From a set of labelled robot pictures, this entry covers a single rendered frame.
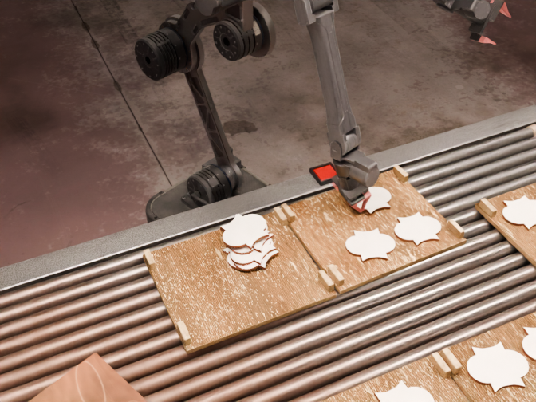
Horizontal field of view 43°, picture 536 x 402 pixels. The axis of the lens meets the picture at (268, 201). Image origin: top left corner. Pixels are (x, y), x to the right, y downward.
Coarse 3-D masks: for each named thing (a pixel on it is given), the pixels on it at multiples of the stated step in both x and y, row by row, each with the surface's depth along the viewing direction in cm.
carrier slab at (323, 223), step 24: (336, 192) 204; (408, 192) 204; (312, 216) 196; (336, 216) 196; (360, 216) 196; (384, 216) 196; (408, 216) 196; (432, 216) 196; (312, 240) 189; (336, 240) 189; (456, 240) 189; (336, 264) 182; (360, 264) 182; (384, 264) 182; (408, 264) 183; (336, 288) 178
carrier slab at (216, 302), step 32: (160, 256) 185; (192, 256) 185; (224, 256) 185; (288, 256) 185; (160, 288) 176; (192, 288) 176; (224, 288) 176; (256, 288) 176; (288, 288) 176; (320, 288) 176; (192, 320) 169; (224, 320) 169; (256, 320) 169; (192, 352) 163
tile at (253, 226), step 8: (240, 216) 187; (248, 216) 187; (256, 216) 187; (232, 224) 185; (240, 224) 185; (248, 224) 185; (256, 224) 185; (264, 224) 185; (224, 232) 183; (232, 232) 183; (240, 232) 183; (248, 232) 183; (256, 232) 183; (264, 232) 183; (224, 240) 180; (232, 240) 180; (240, 240) 180; (248, 240) 180; (256, 240) 181
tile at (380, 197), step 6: (372, 192) 202; (378, 192) 202; (384, 192) 202; (372, 198) 200; (378, 198) 200; (384, 198) 200; (390, 198) 200; (360, 204) 198; (366, 204) 198; (372, 204) 198; (378, 204) 198; (384, 204) 198; (366, 210) 197; (372, 210) 196; (378, 210) 197
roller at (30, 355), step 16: (528, 176) 212; (480, 192) 206; (496, 192) 207; (448, 208) 201; (464, 208) 203; (160, 304) 175; (112, 320) 171; (128, 320) 171; (144, 320) 172; (64, 336) 167; (80, 336) 167; (96, 336) 168; (16, 352) 164; (32, 352) 164; (48, 352) 165; (0, 368) 161; (16, 368) 163
